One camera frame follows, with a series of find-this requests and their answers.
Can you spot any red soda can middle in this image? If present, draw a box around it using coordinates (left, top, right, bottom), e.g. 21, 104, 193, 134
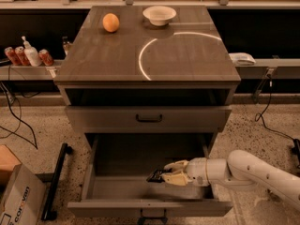
15, 46, 30, 66

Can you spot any black metal bar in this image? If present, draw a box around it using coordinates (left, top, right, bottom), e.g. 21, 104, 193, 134
41, 143, 73, 221

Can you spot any red soda can left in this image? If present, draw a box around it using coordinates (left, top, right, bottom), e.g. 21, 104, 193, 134
5, 47, 21, 66

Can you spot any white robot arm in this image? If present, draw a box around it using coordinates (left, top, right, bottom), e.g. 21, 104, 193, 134
161, 150, 300, 210

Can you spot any black cable floor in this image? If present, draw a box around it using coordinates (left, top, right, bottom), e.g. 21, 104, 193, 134
254, 75, 300, 167
0, 82, 39, 151

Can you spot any grey wooden drawer cabinet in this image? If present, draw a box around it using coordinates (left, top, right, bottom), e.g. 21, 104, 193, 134
53, 5, 242, 218

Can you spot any white ceramic bowl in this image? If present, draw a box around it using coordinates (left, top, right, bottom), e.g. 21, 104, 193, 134
142, 6, 176, 26

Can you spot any open bottom drawer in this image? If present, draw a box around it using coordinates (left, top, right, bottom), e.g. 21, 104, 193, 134
67, 133, 233, 219

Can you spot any orange fruit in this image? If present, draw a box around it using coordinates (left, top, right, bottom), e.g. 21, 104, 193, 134
102, 13, 120, 33

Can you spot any closed middle drawer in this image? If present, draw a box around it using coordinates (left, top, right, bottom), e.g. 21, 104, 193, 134
66, 106, 231, 133

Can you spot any small glass bottle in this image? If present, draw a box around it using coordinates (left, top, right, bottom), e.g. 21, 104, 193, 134
62, 37, 71, 54

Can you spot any white folded cloth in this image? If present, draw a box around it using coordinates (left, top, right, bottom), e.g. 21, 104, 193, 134
230, 52, 256, 66

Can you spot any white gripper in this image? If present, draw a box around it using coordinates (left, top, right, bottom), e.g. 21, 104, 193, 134
161, 157, 209, 187

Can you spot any black cable left floor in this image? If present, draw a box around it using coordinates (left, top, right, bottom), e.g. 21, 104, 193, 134
0, 82, 39, 151

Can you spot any cardboard box with logo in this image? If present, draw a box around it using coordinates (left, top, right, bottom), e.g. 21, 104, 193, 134
0, 145, 46, 225

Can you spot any white pump bottle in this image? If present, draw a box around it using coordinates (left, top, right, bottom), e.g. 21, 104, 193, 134
22, 36, 42, 67

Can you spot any red soda can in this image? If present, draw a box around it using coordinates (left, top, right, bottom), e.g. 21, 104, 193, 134
5, 47, 21, 66
15, 46, 30, 66
38, 49, 54, 66

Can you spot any black cable right floor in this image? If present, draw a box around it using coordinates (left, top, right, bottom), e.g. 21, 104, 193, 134
254, 75, 300, 167

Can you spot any low grey shelf ledge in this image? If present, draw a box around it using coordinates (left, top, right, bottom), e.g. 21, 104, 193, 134
0, 60, 63, 81

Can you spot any red soda can right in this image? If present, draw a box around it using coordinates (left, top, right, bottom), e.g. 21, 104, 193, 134
38, 49, 54, 66

